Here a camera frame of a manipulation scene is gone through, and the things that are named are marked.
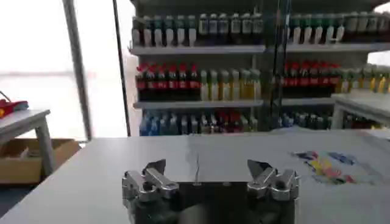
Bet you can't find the shelf unit with bottles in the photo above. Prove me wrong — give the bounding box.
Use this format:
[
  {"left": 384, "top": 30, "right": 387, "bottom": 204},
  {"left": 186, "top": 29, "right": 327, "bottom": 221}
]
[
  {"left": 268, "top": 0, "right": 390, "bottom": 131},
  {"left": 129, "top": 0, "right": 269, "bottom": 137}
]

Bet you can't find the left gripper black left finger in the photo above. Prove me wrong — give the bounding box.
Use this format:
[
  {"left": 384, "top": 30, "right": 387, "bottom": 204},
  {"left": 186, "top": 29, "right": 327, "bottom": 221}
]
[{"left": 121, "top": 159, "right": 180, "bottom": 208}]

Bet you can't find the grey window frame post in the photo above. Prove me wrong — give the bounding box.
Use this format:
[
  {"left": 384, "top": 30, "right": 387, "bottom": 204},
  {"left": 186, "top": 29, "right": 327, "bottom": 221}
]
[{"left": 62, "top": 0, "right": 93, "bottom": 142}]

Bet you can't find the brown cardboard box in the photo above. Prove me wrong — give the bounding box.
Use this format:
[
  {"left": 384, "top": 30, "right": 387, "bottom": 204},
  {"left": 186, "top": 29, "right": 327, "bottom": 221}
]
[{"left": 0, "top": 138, "right": 82, "bottom": 185}]

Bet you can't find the red and orange cloth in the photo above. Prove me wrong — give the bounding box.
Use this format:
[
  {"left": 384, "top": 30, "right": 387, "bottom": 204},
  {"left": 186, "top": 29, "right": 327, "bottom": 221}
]
[{"left": 0, "top": 99, "right": 30, "bottom": 119}]

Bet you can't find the grey shirt with colourful print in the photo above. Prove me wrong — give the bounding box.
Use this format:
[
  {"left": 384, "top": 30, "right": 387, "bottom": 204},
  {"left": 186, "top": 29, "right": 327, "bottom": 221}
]
[{"left": 187, "top": 129, "right": 390, "bottom": 195}]

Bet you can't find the thin black pole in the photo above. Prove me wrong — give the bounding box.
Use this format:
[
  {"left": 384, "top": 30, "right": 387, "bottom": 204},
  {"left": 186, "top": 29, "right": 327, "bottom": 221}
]
[{"left": 112, "top": 0, "right": 132, "bottom": 137}]

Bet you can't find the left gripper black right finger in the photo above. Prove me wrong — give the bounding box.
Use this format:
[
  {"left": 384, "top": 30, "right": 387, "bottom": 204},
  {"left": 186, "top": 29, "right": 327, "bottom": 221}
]
[{"left": 246, "top": 159, "right": 301, "bottom": 202}]

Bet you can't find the white desk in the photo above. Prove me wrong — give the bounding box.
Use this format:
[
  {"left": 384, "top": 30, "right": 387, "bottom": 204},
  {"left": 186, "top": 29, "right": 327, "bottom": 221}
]
[{"left": 330, "top": 90, "right": 390, "bottom": 130}]

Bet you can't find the small white side table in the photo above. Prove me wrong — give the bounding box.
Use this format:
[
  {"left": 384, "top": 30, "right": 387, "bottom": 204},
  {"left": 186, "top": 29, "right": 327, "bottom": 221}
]
[{"left": 0, "top": 109, "right": 56, "bottom": 177}]

